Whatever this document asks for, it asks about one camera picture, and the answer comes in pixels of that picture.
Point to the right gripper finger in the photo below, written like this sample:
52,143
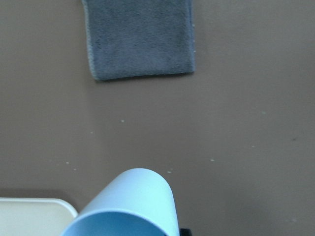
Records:
185,232

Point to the blue plastic cup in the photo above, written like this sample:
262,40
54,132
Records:
138,202

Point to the cream rabbit serving tray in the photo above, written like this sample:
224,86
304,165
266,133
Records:
35,216

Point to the grey folded cloth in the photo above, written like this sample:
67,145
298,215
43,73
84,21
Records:
135,38

